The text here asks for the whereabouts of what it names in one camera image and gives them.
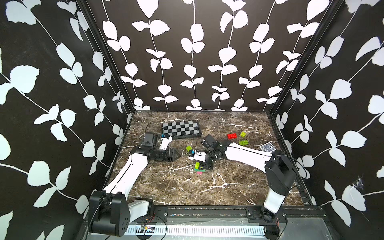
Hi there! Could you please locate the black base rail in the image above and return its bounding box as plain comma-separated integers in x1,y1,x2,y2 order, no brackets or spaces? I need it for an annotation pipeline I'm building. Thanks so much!
134,205,327,225

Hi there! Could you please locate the white perforated strip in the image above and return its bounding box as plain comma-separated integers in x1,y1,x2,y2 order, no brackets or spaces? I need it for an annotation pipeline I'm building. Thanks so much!
125,225,266,238

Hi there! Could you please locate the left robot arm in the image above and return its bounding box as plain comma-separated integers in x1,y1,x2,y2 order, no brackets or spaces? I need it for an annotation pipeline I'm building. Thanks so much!
88,147,181,237

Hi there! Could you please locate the small circuit board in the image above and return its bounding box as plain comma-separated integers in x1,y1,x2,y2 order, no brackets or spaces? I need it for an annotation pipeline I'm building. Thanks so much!
136,226,156,235

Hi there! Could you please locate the black white chessboard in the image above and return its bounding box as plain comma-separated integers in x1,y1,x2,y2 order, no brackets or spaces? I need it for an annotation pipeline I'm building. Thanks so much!
161,120,202,140

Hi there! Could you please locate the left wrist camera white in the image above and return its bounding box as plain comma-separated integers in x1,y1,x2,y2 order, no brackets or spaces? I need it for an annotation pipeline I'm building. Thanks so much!
159,134,173,150

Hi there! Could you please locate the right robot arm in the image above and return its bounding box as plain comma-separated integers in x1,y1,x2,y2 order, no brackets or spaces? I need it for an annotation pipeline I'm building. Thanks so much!
201,135,297,218

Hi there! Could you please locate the blue playing card box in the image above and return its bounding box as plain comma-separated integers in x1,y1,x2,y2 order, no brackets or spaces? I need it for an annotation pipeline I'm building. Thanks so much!
259,143,276,153

